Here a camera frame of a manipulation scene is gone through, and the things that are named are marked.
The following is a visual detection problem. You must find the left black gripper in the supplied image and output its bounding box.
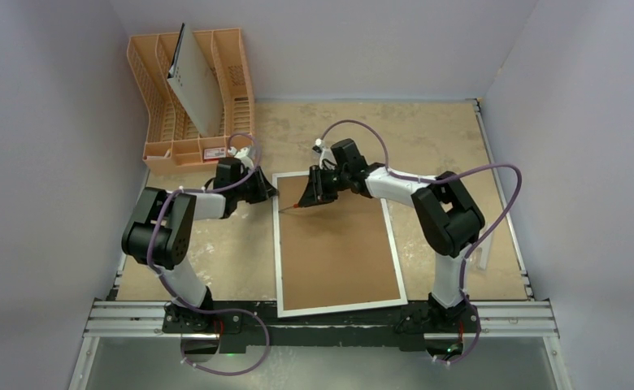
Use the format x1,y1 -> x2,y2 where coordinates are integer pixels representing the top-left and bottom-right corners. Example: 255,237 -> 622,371
234,167 -> 279,206

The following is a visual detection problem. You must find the blue handled screwdriver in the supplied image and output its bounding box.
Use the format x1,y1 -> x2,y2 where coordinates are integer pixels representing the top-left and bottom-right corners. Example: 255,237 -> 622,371
278,203 -> 300,213

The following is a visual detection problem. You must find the white picture frame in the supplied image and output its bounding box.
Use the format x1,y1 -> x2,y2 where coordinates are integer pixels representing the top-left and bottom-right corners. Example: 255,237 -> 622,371
272,171 -> 408,318

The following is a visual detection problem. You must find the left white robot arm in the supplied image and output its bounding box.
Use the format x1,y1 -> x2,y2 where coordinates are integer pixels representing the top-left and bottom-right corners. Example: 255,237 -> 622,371
121,158 -> 279,332

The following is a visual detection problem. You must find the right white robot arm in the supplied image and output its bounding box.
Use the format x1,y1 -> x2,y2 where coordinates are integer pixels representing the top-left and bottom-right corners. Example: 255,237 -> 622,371
297,138 -> 485,331

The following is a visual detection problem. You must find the small red white box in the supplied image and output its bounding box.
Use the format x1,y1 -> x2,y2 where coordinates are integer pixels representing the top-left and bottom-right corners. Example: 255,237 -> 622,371
202,147 -> 227,162

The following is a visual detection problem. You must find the orange plastic file organizer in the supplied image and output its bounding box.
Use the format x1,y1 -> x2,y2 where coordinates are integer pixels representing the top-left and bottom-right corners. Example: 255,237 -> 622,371
127,24 -> 255,176

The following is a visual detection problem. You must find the white board in organizer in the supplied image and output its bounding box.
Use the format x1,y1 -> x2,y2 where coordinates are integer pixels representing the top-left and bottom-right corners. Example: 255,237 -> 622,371
167,24 -> 224,137

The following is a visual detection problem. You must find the clear plastic screwdriver packaging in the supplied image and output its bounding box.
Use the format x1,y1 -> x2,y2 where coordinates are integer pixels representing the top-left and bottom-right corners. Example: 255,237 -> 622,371
475,235 -> 493,271

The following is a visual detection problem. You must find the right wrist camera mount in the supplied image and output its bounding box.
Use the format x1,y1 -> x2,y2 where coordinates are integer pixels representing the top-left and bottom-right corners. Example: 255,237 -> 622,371
312,138 -> 337,170

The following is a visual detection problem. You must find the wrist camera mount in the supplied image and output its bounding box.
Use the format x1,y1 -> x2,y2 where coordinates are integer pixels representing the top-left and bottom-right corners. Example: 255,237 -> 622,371
312,138 -> 337,170
228,145 -> 256,169

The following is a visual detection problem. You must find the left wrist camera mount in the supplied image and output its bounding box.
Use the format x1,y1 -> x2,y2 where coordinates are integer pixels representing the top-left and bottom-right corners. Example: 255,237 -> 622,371
228,145 -> 256,169

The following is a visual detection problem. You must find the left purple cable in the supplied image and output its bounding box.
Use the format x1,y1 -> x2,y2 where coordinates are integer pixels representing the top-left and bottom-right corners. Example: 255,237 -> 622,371
147,132 -> 263,319

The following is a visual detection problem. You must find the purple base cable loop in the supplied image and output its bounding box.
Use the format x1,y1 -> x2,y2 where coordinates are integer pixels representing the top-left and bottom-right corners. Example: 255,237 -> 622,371
180,312 -> 274,378

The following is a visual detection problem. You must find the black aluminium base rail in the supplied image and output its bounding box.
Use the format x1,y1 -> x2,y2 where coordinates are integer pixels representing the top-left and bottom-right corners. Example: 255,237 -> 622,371
84,301 -> 559,353

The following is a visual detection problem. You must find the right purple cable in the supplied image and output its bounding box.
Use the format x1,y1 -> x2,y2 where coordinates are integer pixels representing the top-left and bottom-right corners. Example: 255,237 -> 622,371
314,119 -> 523,367

